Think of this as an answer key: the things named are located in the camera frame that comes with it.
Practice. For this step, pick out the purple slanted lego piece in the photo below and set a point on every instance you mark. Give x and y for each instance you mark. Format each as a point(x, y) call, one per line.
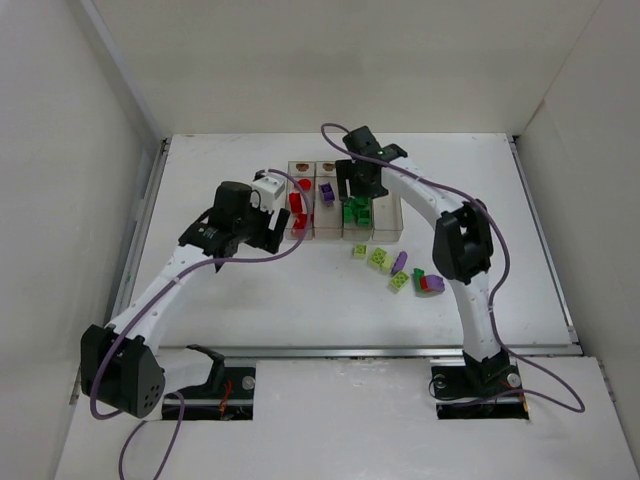
point(399, 262)

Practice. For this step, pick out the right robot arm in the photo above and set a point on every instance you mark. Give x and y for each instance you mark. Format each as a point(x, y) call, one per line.
point(462, 245)

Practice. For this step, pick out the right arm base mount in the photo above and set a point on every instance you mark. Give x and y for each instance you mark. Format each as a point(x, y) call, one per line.
point(463, 393)

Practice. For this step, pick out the red large lego brick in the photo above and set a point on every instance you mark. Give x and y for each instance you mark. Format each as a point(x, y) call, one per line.
point(302, 225)

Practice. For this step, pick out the aluminium table edge rail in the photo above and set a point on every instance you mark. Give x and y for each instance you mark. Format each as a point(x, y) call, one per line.
point(144, 178)

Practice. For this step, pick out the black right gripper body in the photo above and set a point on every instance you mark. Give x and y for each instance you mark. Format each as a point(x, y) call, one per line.
point(358, 187)

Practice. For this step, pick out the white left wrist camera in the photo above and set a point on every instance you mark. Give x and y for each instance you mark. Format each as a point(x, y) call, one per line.
point(266, 188)

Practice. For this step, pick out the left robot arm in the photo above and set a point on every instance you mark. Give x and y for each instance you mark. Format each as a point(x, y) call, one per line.
point(120, 363)

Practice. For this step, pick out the red arch lego brick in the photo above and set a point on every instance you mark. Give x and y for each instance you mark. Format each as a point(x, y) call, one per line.
point(305, 184)

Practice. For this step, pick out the green square lego plate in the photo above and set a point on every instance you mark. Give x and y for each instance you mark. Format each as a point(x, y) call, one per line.
point(348, 214)

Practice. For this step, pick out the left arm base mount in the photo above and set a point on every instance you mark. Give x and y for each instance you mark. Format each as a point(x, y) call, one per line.
point(225, 387)

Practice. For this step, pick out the green small lego brick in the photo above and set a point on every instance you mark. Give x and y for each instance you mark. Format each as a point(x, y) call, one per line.
point(364, 216)

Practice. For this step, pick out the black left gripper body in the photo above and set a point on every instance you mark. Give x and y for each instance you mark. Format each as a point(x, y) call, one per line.
point(273, 230)

